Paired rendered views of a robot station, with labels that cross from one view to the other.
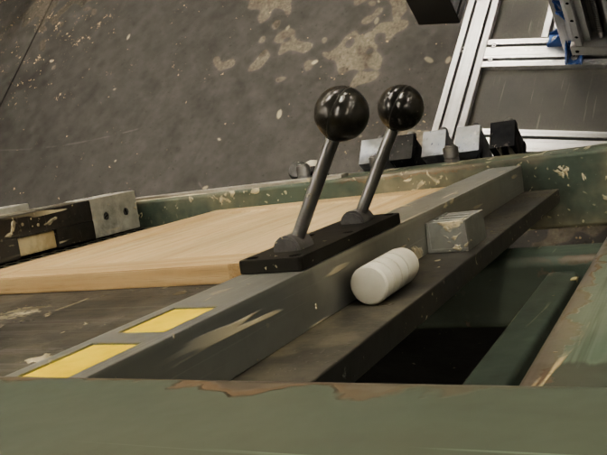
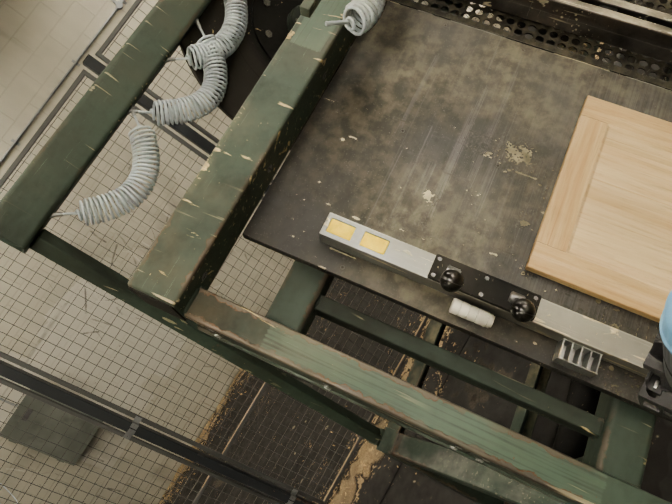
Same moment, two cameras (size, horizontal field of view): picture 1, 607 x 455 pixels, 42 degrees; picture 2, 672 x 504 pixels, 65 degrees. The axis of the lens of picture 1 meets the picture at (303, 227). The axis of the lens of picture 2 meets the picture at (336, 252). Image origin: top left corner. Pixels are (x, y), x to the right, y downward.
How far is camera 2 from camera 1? 0.96 m
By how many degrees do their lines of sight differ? 84
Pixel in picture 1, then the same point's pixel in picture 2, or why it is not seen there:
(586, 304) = (306, 341)
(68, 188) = not seen: outside the picture
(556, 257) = (610, 425)
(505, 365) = (442, 360)
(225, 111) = not seen: outside the picture
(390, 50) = not seen: outside the picture
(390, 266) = (460, 312)
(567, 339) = (283, 330)
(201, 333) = (365, 254)
